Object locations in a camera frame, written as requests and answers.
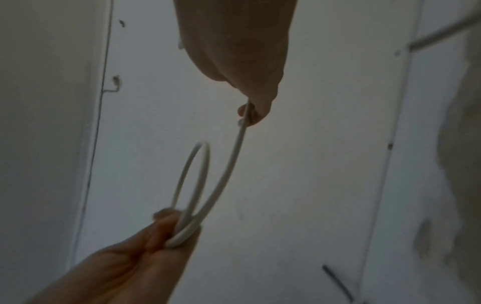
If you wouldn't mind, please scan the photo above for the person's right hand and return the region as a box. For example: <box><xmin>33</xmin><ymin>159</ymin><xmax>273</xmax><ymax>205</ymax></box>
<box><xmin>172</xmin><ymin>0</ymin><xmax>298</xmax><ymax>128</ymax></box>

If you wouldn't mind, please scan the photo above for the small metal wall hook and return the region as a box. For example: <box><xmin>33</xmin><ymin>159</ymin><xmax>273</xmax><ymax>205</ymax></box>
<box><xmin>103</xmin><ymin>75</ymin><xmax>121</xmax><ymax>93</ymax></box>

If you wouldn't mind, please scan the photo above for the person's left hand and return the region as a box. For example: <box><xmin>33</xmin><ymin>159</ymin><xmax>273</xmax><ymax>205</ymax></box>
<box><xmin>22</xmin><ymin>208</ymin><xmax>203</xmax><ymax>304</ymax></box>

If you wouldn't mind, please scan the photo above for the thin black wall wire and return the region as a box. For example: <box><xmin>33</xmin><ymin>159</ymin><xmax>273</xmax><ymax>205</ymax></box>
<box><xmin>69</xmin><ymin>0</ymin><xmax>114</xmax><ymax>268</ymax></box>

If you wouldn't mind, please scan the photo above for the white cable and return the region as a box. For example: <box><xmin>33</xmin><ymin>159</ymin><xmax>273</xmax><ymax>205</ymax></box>
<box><xmin>164</xmin><ymin>100</ymin><xmax>252</xmax><ymax>249</ymax></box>

